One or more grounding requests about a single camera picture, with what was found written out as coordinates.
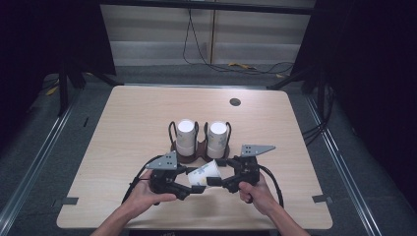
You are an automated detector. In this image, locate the metal floor rail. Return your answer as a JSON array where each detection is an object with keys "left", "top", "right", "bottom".
[
  {"left": 304, "top": 94, "right": 383, "bottom": 236},
  {"left": 0, "top": 88, "right": 83, "bottom": 227}
]

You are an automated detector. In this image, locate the single printed white paper cup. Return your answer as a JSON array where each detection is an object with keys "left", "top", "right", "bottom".
[{"left": 187, "top": 159, "right": 222, "bottom": 187}]

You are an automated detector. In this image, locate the left hand-held gripper black cable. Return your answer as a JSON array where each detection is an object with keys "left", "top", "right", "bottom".
[{"left": 121, "top": 156, "right": 161, "bottom": 205}]

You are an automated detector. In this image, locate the stack of printed paper cups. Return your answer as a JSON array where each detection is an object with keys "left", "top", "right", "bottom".
[{"left": 207, "top": 121, "right": 229, "bottom": 160}]

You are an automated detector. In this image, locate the long black floor cable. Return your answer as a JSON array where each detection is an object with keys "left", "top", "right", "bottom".
[{"left": 182, "top": 8, "right": 295, "bottom": 76}]

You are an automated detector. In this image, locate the dark curtain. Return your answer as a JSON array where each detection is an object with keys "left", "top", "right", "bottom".
[
  {"left": 291, "top": 0, "right": 417, "bottom": 210},
  {"left": 0, "top": 0, "right": 116, "bottom": 151}
]

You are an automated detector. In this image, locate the right hand-held gripper black cable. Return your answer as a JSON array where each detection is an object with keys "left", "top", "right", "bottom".
[{"left": 259, "top": 164, "right": 285, "bottom": 208}]

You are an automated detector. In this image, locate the hand-held gripper black cable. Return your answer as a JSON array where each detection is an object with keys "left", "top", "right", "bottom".
[
  {"left": 121, "top": 156, "right": 161, "bottom": 205},
  {"left": 259, "top": 164, "right": 285, "bottom": 208}
]

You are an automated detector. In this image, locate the long yellow tape strip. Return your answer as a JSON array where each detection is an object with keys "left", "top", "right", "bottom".
[{"left": 228, "top": 62, "right": 258, "bottom": 71}]

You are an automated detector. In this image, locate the dark double cup holder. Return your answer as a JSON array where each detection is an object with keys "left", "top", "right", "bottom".
[{"left": 168, "top": 120, "right": 232, "bottom": 164}]

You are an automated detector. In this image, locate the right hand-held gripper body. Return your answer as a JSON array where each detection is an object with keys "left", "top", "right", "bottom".
[{"left": 229, "top": 144, "right": 276, "bottom": 194}]

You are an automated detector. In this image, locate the stack of white paper cups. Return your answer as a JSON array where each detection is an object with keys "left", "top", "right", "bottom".
[{"left": 176, "top": 118, "right": 197, "bottom": 157}]

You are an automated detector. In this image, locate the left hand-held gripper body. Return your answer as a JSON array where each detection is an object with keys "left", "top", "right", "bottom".
[{"left": 145, "top": 150, "right": 180, "bottom": 195}]

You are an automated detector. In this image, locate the person's left hand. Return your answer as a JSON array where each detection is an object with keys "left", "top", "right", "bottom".
[{"left": 124, "top": 169, "right": 178, "bottom": 219}]

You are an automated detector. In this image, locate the bundle of black cables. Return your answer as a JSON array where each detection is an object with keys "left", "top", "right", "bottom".
[{"left": 301, "top": 85, "right": 335, "bottom": 147}]

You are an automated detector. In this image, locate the person's right hand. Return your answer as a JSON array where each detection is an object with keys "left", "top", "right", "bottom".
[{"left": 238, "top": 173, "right": 279, "bottom": 217}]

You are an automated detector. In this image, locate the black metal stand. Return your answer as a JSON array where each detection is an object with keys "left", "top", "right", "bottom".
[
  {"left": 267, "top": 65, "right": 328, "bottom": 116},
  {"left": 58, "top": 58, "right": 124, "bottom": 117}
]

